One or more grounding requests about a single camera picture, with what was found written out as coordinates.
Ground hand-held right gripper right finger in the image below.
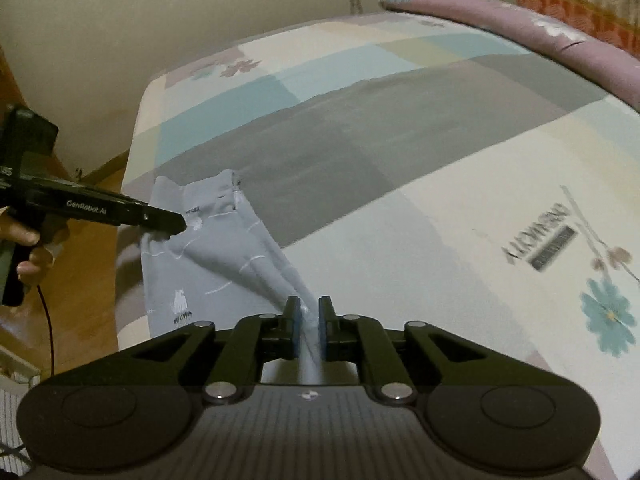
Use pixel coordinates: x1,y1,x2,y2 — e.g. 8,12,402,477
318,296,531,406

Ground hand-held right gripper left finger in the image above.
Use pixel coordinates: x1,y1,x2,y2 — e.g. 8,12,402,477
90,296,302,406

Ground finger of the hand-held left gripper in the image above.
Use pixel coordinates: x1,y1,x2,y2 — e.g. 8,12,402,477
142,204,187,236

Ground grey printed pants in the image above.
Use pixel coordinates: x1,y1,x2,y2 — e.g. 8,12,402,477
139,169,326,386

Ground person's left hand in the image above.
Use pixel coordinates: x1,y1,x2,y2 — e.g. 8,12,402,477
0,214,55,277

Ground purple floral quilt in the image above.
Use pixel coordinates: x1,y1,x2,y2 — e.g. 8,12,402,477
377,0,640,113

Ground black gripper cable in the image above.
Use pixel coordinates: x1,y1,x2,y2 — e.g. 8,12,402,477
35,285,57,378

